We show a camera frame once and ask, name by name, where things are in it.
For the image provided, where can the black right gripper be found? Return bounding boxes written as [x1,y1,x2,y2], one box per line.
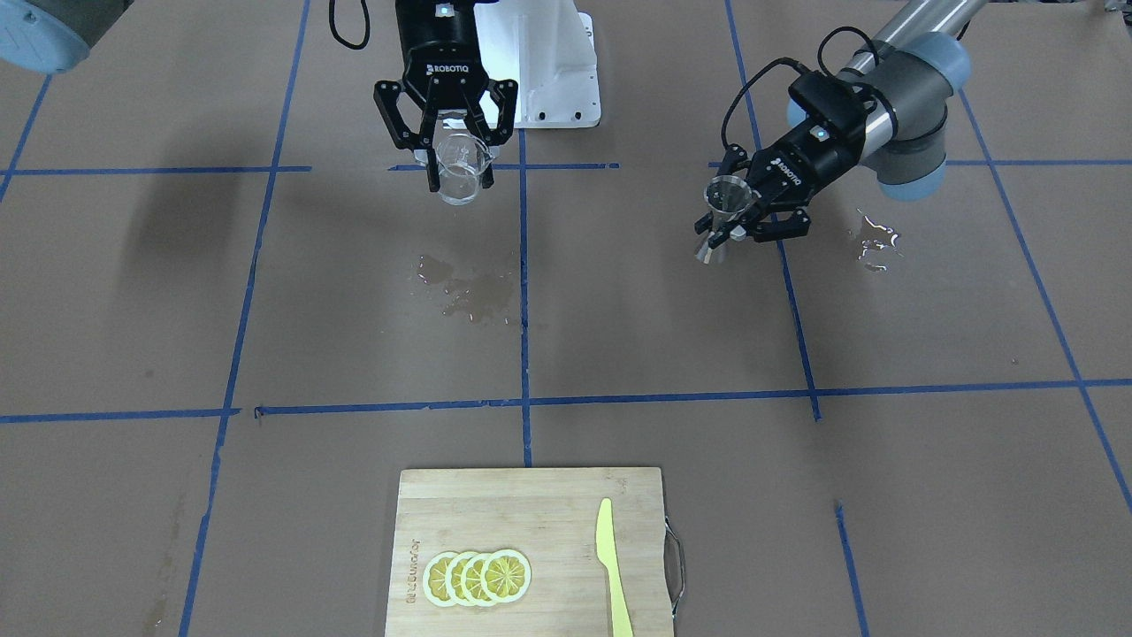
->
[374,1,520,193]

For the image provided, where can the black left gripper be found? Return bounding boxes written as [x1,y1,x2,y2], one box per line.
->
[694,124,864,249]

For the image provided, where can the steel jigger measuring cup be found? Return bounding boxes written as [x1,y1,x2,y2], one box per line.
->
[692,177,755,265]

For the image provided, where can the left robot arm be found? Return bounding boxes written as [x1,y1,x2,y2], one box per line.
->
[694,1,983,262]

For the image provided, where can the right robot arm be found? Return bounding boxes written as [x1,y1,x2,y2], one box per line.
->
[1,1,520,192]

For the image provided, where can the bamboo cutting board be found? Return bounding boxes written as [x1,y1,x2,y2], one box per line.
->
[385,467,675,636]

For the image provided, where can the yellow plastic knife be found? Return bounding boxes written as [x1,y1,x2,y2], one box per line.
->
[594,497,634,636]

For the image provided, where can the lemon slice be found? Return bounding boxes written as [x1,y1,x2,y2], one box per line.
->
[425,551,456,608]
[480,549,532,603]
[458,553,496,608]
[444,551,475,606]

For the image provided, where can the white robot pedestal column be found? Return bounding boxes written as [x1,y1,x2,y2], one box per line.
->
[474,1,602,129]

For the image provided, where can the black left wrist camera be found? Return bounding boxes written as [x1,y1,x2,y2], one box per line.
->
[787,72,867,140]

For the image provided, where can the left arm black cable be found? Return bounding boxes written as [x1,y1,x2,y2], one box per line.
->
[722,25,885,150]

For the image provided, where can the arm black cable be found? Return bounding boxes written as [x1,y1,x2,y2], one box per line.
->
[329,0,371,50]
[722,25,885,150]

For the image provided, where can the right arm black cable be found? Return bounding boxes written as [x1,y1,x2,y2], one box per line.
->
[329,0,371,50]

